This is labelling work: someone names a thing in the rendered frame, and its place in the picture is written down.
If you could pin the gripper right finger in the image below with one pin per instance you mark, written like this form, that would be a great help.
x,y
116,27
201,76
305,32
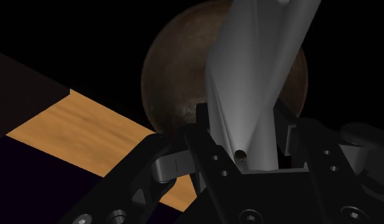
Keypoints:
x,y
322,145

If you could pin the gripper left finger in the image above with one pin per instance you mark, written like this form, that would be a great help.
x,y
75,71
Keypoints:
x,y
207,149

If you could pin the grey cone-shaped object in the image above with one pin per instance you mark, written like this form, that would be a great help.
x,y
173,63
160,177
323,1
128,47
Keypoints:
x,y
241,77

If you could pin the brown mottled ball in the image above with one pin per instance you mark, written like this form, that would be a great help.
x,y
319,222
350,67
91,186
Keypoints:
x,y
173,77

